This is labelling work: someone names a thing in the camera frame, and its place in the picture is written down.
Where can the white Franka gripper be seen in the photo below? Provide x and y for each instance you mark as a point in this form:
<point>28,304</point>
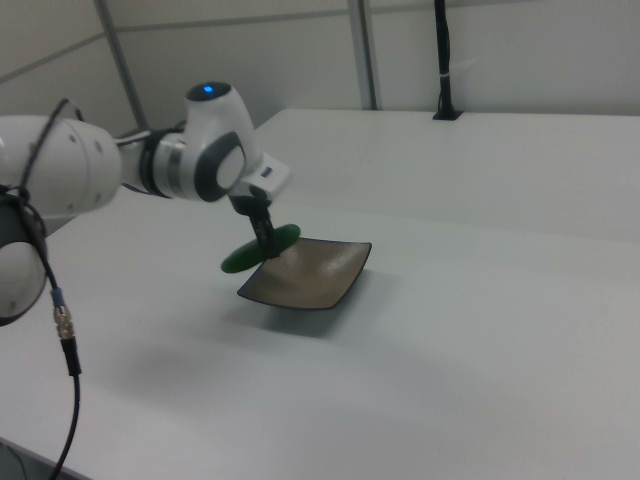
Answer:
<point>267,174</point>

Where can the green cucumber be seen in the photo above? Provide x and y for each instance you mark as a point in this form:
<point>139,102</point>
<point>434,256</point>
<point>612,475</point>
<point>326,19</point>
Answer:
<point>257,250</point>

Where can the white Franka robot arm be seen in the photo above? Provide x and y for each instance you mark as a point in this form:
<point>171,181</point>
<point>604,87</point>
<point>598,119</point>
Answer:
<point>150,160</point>

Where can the square brown ceramic plate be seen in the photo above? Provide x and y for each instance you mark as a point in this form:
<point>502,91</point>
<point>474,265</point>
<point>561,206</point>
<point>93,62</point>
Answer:
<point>312,275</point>

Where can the black camera pole with clamp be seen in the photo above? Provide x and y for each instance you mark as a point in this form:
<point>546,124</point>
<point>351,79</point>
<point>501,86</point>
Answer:
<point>444,60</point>

